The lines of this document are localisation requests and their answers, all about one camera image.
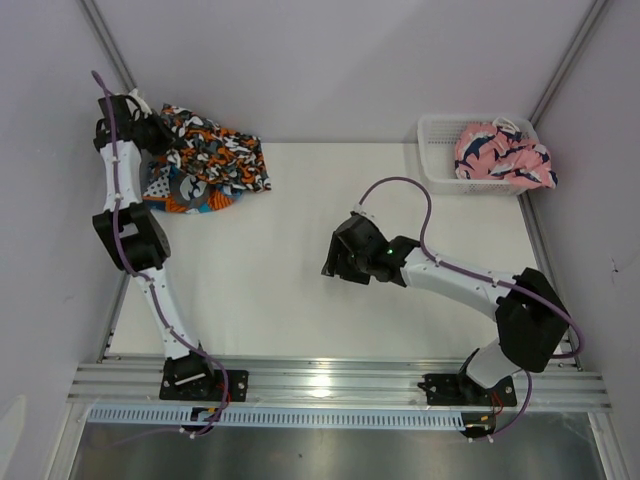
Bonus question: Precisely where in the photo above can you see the aluminium frame post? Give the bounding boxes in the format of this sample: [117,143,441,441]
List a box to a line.
[77,0,137,91]
[529,0,614,128]

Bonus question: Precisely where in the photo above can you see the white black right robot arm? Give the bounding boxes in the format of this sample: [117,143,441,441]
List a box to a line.
[322,213,569,404]

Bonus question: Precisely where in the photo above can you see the pink cloth in basket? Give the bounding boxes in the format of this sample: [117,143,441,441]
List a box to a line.
[454,117,558,189]

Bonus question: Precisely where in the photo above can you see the colourful patterned shorts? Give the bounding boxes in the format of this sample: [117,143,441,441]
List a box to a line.
[142,160,243,214]

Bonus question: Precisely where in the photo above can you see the aluminium mounting rail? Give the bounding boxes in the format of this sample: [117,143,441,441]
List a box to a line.
[67,355,612,413]

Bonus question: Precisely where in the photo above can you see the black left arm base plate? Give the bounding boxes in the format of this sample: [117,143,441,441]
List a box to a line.
[159,357,249,402]

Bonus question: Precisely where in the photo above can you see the orange camouflage shorts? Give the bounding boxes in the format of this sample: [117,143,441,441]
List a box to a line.
[159,104,272,193]

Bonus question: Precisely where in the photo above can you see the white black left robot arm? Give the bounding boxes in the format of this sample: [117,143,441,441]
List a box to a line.
[92,92,218,400]

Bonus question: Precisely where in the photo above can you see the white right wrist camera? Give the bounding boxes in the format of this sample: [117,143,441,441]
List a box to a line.
[351,203,376,222]

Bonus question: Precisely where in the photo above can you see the right aluminium frame post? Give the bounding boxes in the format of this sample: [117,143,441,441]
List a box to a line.
[529,0,614,128]

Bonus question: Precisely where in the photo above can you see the white plastic basket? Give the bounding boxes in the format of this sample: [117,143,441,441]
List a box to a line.
[417,113,539,196]

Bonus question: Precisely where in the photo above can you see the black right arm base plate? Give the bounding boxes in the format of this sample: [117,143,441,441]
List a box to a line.
[417,373,517,407]

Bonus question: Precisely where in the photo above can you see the left aluminium frame post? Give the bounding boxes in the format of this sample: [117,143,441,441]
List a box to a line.
[77,0,137,91]

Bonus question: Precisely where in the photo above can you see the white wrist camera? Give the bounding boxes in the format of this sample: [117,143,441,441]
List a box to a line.
[351,203,376,222]
[125,88,154,119]

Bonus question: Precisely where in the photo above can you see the white slotted cable duct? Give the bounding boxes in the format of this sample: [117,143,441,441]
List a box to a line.
[87,404,464,431]

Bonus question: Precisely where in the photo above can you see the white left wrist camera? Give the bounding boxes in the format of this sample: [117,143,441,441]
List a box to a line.
[125,88,154,119]

